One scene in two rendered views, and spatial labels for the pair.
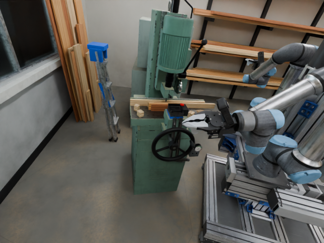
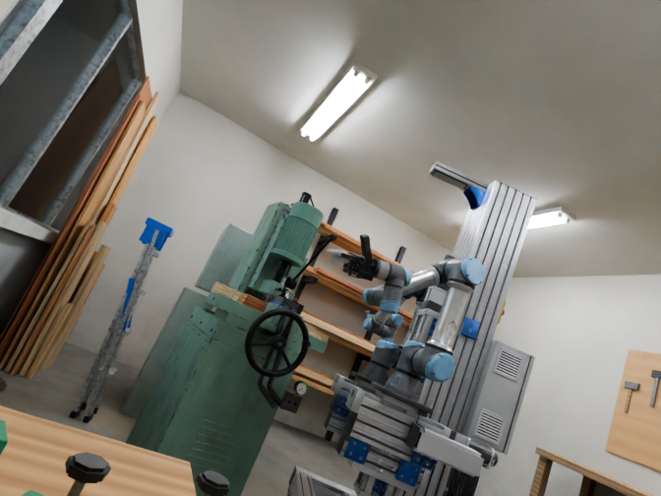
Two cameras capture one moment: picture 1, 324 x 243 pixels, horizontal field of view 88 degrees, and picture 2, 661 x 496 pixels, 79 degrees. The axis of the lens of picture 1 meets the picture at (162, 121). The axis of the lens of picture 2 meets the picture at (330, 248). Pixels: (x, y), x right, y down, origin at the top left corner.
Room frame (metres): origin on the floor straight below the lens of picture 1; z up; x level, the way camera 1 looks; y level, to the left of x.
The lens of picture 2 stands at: (-0.93, 0.17, 0.85)
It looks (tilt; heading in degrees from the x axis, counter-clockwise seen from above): 14 degrees up; 350
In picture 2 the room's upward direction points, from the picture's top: 24 degrees clockwise
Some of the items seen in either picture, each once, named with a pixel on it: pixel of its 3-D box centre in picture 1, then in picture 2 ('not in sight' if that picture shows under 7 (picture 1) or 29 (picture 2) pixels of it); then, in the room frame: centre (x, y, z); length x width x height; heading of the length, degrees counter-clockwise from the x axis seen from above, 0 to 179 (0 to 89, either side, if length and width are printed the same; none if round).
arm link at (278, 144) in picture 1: (280, 148); (414, 358); (0.74, -0.67, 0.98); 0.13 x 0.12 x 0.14; 10
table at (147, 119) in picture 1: (171, 117); (270, 324); (1.06, -0.07, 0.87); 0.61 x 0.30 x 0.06; 106
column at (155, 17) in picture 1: (162, 62); (263, 265); (1.43, 0.08, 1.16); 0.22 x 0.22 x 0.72; 16
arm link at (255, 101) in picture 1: (258, 107); (386, 352); (1.24, -0.74, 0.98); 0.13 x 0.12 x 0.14; 97
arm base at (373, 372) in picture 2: not in sight; (377, 372); (1.24, -0.73, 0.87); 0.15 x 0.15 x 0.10
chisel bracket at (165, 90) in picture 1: (167, 90); (270, 289); (1.17, 0.00, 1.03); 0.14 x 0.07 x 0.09; 16
